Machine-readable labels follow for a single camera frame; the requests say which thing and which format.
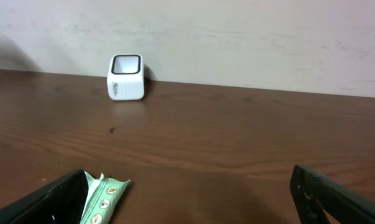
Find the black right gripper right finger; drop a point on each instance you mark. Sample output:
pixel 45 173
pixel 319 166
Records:
pixel 315 196

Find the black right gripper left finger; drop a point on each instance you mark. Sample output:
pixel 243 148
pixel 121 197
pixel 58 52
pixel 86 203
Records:
pixel 61 201

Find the mint green wipes packet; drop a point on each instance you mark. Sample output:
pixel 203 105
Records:
pixel 103 195

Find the white barcode scanner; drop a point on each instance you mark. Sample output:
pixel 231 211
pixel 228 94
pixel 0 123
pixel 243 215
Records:
pixel 125 79

